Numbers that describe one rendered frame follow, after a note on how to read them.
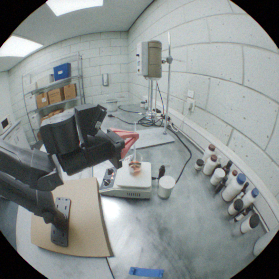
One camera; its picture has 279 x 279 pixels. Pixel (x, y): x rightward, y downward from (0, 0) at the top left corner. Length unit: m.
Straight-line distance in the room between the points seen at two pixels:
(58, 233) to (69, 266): 0.14
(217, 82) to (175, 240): 0.74
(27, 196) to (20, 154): 0.11
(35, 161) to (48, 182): 0.04
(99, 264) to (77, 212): 0.21
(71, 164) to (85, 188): 0.25
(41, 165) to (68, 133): 0.09
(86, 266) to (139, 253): 0.19
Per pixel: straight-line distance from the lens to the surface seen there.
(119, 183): 0.40
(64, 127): 0.19
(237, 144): 0.64
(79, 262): 0.46
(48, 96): 2.64
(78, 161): 0.23
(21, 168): 0.24
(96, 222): 0.40
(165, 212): 0.44
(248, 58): 0.64
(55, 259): 0.52
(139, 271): 0.40
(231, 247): 0.53
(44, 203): 0.32
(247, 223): 0.54
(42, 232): 0.50
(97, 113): 0.21
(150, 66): 0.62
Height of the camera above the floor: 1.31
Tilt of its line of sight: 32 degrees down
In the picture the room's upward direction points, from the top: straight up
